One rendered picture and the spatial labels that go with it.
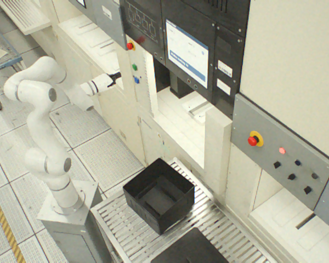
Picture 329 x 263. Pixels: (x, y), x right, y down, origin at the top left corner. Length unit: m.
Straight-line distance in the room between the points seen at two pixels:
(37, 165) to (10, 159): 1.74
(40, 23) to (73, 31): 0.45
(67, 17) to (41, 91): 1.94
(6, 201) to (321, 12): 2.81
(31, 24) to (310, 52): 2.90
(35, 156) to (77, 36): 1.59
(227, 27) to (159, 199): 1.09
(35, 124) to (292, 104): 1.07
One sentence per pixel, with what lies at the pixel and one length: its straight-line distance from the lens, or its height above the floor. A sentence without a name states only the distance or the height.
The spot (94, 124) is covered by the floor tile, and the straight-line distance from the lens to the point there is 3.56.
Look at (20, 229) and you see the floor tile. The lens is 3.09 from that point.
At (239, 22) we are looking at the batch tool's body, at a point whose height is 1.85.
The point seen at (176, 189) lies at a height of 0.77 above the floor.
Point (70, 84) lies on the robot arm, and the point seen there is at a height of 1.36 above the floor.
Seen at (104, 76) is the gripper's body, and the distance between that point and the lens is 2.07.
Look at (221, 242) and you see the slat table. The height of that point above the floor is 0.76.
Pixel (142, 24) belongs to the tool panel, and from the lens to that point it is 1.82.
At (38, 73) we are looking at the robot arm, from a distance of 1.67.
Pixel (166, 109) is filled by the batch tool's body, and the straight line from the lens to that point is 2.32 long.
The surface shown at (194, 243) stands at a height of 0.86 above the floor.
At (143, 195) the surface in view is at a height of 0.77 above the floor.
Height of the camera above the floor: 2.49
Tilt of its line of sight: 48 degrees down
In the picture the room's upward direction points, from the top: 6 degrees counter-clockwise
